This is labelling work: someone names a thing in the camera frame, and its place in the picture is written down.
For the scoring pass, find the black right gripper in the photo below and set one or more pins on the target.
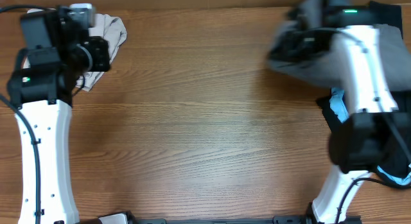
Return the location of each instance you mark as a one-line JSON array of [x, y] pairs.
[[288, 41]]

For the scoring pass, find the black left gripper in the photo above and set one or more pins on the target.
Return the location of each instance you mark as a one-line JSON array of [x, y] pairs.
[[100, 48]]

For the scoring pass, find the grey shorts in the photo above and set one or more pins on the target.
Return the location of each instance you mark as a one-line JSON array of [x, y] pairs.
[[356, 51]]

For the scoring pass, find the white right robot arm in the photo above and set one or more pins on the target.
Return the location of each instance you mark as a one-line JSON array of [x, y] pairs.
[[368, 137]]

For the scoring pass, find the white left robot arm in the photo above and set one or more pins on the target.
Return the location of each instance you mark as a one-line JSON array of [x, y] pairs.
[[47, 195]]

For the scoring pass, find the light blue garment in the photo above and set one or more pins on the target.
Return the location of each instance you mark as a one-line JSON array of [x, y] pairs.
[[396, 169]]

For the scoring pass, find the black garment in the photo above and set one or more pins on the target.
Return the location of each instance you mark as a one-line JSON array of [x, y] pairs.
[[388, 14]]

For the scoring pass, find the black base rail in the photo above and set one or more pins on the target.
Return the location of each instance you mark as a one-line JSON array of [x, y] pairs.
[[221, 220]]

